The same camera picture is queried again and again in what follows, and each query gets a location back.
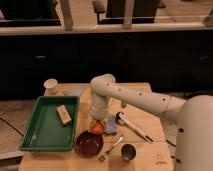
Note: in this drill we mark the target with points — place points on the green plastic tray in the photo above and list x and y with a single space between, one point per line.
45 130

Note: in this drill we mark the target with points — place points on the white handled brush tool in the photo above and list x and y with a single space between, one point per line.
123 120

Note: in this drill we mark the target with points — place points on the metal fork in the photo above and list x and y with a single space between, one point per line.
106 153

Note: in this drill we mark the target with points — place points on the blue sponge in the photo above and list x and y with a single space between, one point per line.
111 128

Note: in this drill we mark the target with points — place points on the wooden block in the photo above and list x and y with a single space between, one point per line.
64 115

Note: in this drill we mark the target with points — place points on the small metal cup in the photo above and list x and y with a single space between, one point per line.
128 152

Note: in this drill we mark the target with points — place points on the dark chair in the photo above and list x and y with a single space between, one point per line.
127 11

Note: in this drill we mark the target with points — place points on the grey cloth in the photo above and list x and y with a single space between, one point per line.
74 92

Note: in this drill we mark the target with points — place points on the red-orange apple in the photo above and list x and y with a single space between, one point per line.
97 128

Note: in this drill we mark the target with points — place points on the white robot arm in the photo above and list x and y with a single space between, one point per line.
194 118

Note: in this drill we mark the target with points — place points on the purple bowl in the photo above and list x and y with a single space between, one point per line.
88 145

